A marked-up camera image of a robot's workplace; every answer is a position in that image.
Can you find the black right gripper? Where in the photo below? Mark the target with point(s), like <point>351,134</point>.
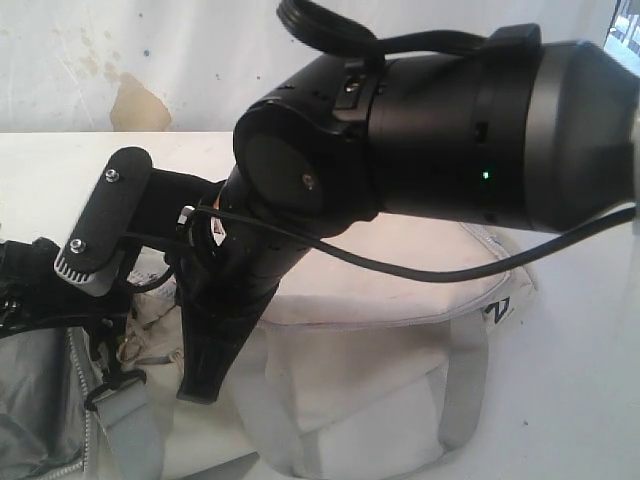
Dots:
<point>235,264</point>

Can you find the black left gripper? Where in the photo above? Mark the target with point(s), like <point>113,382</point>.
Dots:
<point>31,301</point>

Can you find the white fabric duffel bag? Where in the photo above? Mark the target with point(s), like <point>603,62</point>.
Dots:
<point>350,374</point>

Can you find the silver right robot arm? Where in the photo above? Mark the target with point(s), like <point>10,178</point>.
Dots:
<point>513,132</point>

